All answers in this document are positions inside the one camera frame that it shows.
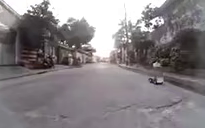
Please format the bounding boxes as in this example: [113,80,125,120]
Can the row of low buildings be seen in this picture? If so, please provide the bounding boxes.
[43,41,98,66]

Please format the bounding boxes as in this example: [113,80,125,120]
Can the grey asphalt road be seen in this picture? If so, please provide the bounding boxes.
[0,62,205,128]

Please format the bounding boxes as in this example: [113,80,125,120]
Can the utility pole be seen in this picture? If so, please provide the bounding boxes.
[123,3,130,66]

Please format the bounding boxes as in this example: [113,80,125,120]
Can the leafy tree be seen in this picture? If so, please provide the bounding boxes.
[58,17,96,49]

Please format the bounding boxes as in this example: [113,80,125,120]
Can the row of trees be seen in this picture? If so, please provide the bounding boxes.
[111,3,168,66]

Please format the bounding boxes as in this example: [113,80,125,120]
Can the parked motorcycle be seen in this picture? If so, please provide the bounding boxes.
[40,54,56,70]

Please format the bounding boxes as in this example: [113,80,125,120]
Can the small wheeled robot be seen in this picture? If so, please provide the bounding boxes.
[148,76,165,85]

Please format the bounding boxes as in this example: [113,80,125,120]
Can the large dark tree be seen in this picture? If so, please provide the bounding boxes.
[17,0,60,51]

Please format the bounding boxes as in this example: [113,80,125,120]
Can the raised concrete kerb strip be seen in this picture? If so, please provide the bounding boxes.
[118,63,205,98]

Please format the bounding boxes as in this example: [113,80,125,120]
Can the grey concrete pavement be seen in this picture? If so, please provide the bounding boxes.
[0,64,73,83]

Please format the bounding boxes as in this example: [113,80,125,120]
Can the grey gabled building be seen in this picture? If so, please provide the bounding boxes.
[0,0,23,67]

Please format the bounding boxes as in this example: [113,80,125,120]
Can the grey wall with bushes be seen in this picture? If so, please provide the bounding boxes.
[149,0,205,73]

